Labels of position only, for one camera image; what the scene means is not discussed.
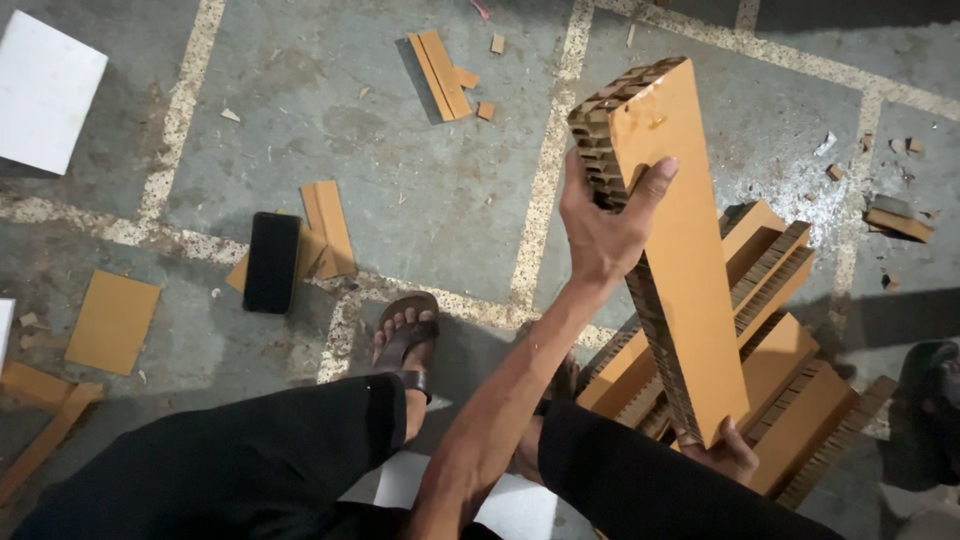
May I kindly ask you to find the person's left hand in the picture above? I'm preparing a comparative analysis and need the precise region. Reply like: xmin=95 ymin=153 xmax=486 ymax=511
xmin=558 ymin=146 xmax=680 ymax=292

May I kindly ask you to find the person's right hand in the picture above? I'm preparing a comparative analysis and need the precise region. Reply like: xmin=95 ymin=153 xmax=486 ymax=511
xmin=675 ymin=416 xmax=760 ymax=487

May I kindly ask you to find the orange honeycomb cardboard plank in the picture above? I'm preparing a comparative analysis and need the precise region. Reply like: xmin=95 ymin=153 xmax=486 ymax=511
xmin=567 ymin=56 xmax=751 ymax=450

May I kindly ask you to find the person's right leg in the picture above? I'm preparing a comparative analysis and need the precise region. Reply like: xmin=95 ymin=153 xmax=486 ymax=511
xmin=536 ymin=401 xmax=845 ymax=540

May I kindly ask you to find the person's leg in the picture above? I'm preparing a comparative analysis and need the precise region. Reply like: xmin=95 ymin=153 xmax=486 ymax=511
xmin=11 ymin=373 xmax=410 ymax=540
xmin=536 ymin=401 xmax=845 ymax=540

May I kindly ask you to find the pile of honeycomb cardboard boards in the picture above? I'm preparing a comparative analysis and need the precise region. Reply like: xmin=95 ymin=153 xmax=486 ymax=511
xmin=576 ymin=198 xmax=899 ymax=511

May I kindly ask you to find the brown right sandal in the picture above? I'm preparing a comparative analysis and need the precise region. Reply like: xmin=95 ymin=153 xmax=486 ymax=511
xmin=534 ymin=348 xmax=582 ymax=417

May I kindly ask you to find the brown sandal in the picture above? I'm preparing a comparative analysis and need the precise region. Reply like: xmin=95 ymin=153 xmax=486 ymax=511
xmin=534 ymin=348 xmax=582 ymax=417
xmin=372 ymin=291 xmax=441 ymax=406

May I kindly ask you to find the black shoe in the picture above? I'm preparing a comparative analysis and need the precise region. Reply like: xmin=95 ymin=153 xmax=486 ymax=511
xmin=881 ymin=339 xmax=960 ymax=489

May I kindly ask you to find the white foam board seat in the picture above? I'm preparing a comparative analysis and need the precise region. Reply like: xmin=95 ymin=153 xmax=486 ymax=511
xmin=341 ymin=450 xmax=560 ymax=540

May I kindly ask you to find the grey topped cardboard scrap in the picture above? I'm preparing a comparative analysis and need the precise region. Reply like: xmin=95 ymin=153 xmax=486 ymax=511
xmin=862 ymin=193 xmax=935 ymax=245

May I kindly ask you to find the person's left foot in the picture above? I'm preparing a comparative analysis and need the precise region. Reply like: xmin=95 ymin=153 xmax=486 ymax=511
xmin=372 ymin=306 xmax=441 ymax=444

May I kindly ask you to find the brown left sandal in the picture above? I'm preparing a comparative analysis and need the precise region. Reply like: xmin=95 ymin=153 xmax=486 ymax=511
xmin=372 ymin=291 xmax=441 ymax=406

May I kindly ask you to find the orange folded cardboard strip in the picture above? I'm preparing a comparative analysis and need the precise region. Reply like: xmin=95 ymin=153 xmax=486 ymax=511
xmin=300 ymin=180 xmax=357 ymax=281

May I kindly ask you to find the orange cardboard offcut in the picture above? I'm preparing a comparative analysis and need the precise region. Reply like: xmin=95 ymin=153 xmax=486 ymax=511
xmin=226 ymin=210 xmax=329 ymax=294

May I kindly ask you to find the long orange cardboard strip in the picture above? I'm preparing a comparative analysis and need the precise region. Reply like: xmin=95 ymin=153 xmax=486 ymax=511
xmin=407 ymin=30 xmax=474 ymax=123

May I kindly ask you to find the black smartphone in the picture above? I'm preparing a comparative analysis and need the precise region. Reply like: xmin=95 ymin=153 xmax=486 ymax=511
xmin=242 ymin=211 xmax=303 ymax=315

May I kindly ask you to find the person's left leg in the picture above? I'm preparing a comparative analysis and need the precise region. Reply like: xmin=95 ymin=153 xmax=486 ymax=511
xmin=11 ymin=373 xmax=410 ymax=540

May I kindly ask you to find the orange cardboard sheet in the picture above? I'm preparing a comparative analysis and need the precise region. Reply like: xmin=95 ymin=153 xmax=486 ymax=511
xmin=65 ymin=270 xmax=162 ymax=376

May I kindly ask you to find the orange cardboard slat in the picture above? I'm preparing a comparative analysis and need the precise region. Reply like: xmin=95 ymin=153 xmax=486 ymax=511
xmin=0 ymin=360 xmax=76 ymax=414
xmin=0 ymin=382 xmax=105 ymax=507

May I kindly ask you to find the white sheet edge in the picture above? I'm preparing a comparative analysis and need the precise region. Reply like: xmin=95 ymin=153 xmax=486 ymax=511
xmin=0 ymin=298 xmax=16 ymax=369

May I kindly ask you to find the large white board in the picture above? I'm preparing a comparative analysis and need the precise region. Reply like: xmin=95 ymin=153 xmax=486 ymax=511
xmin=0 ymin=9 xmax=110 ymax=177

